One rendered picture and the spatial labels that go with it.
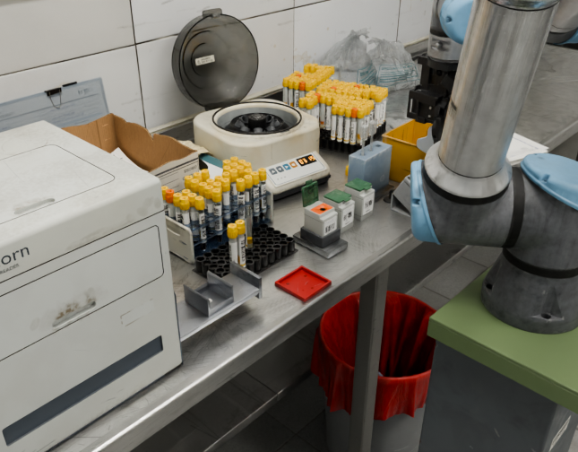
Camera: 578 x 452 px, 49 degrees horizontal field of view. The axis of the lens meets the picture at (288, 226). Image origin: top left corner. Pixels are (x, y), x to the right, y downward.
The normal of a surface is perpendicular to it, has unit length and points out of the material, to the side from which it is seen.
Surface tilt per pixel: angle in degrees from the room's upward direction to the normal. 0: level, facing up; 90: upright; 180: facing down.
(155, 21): 90
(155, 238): 90
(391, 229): 0
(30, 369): 90
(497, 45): 107
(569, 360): 2
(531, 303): 70
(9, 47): 90
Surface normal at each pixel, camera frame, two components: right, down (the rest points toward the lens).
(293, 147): 0.61, 0.40
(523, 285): -0.57, 0.10
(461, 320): 0.03, -0.87
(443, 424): -0.68, 0.37
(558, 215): -0.23, 0.37
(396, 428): 0.13, 0.57
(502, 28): -0.47, 0.67
